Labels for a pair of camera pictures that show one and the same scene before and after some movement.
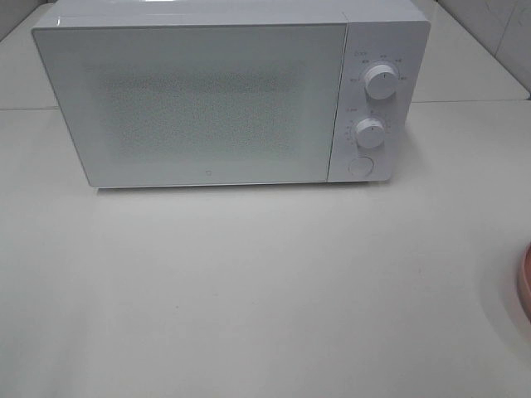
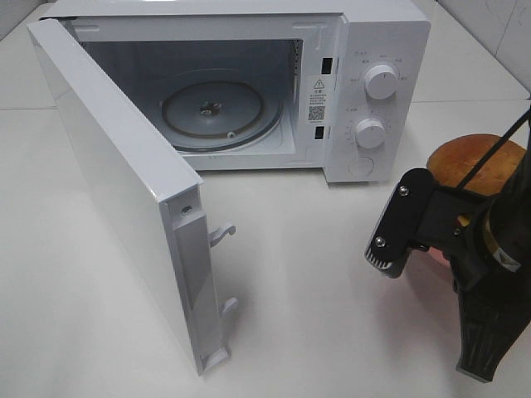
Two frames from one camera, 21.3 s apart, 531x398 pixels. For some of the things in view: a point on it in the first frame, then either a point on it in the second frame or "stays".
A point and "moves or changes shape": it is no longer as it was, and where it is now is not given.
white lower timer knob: x=370 y=133 stays
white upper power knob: x=382 y=81 stays
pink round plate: x=524 y=283 moves or changes shape
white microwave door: x=187 y=105 to x=153 y=196
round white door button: x=361 y=166 stays
